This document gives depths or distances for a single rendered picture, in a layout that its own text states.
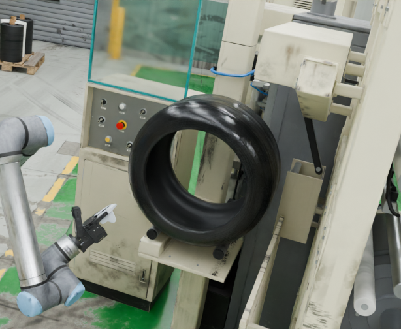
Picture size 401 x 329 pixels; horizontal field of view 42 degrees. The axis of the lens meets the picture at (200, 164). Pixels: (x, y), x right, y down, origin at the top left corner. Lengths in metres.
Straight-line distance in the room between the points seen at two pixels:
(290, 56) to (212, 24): 9.67
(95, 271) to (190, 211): 1.07
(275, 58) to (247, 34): 0.65
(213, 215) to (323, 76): 1.02
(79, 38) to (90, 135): 8.68
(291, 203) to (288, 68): 0.83
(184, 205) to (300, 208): 0.50
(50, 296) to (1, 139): 0.55
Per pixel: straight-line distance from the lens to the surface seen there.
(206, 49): 11.23
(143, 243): 2.13
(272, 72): 1.54
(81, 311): 3.15
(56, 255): 1.98
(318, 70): 1.44
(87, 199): 3.00
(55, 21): 11.63
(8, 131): 1.84
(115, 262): 3.09
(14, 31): 8.51
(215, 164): 2.31
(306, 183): 2.19
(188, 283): 2.60
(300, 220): 2.25
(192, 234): 2.01
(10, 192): 1.83
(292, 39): 1.53
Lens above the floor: 1.90
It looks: 20 degrees down
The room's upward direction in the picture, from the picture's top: 10 degrees clockwise
